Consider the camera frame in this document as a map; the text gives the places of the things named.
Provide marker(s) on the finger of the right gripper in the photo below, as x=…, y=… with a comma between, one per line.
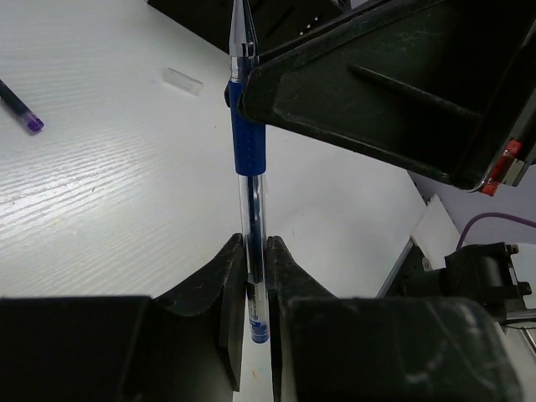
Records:
x=445, y=89

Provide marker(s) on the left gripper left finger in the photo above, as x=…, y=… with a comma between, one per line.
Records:
x=185, y=345

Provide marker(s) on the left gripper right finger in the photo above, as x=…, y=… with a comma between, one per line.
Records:
x=437, y=342

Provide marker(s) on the small white eraser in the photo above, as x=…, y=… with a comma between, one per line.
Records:
x=182, y=82

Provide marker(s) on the purple pen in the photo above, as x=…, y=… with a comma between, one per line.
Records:
x=30, y=120

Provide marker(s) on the black two-compartment pen holder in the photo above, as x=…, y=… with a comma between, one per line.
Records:
x=276, y=21

